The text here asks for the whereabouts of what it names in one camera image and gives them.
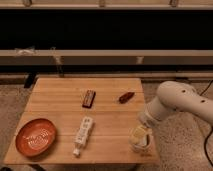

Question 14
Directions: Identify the black cable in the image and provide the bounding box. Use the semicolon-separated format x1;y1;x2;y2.
199;79;213;168

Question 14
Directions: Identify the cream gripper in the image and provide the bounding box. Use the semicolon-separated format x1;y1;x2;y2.
130;125;148;147

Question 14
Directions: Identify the white power strip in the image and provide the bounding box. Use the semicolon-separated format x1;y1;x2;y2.
73;116;94;157

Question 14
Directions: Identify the wooden rail beam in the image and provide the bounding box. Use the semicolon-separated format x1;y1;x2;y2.
0;49;213;66

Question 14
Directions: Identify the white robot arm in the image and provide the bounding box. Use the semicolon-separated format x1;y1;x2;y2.
129;81;213;149

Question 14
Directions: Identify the orange patterned bowl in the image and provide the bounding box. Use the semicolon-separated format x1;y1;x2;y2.
15;118;57;157

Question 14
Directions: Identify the red pepper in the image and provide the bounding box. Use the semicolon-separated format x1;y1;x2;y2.
119;92;134;104

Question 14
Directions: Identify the dark red rectangular box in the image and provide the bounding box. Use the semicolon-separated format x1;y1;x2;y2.
82;90;96;108

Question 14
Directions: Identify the white cup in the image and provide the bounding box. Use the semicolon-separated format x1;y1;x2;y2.
129;126;151;153

